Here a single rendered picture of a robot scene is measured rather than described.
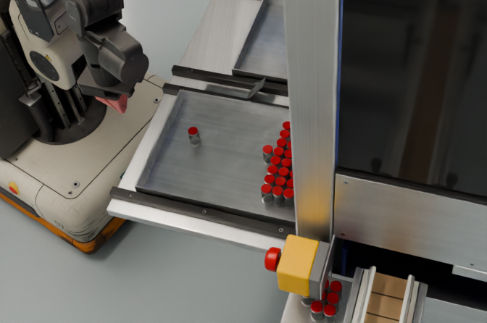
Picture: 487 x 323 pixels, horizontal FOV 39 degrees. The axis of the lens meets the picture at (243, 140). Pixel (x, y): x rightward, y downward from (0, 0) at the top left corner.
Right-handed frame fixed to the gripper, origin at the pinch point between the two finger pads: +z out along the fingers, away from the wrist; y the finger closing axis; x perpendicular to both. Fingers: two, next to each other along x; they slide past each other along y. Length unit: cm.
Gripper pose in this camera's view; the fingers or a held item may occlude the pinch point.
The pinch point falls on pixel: (122, 108)
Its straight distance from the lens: 129.7
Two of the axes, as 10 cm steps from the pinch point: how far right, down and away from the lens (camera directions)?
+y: 9.4, 1.9, -2.7
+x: 3.1, -7.8, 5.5
